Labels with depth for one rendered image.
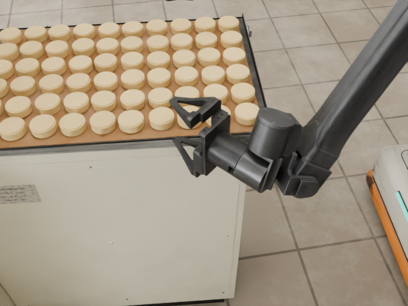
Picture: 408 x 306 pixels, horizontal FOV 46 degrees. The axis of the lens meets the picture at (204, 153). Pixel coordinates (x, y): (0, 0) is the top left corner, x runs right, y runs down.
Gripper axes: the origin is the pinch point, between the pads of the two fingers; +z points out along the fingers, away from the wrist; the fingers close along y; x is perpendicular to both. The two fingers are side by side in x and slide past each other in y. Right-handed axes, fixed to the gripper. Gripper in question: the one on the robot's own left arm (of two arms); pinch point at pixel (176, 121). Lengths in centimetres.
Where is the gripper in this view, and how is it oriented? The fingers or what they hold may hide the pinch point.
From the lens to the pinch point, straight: 83.9
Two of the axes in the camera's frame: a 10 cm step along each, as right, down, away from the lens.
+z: -7.7, -4.8, 4.3
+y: 0.2, 6.6, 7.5
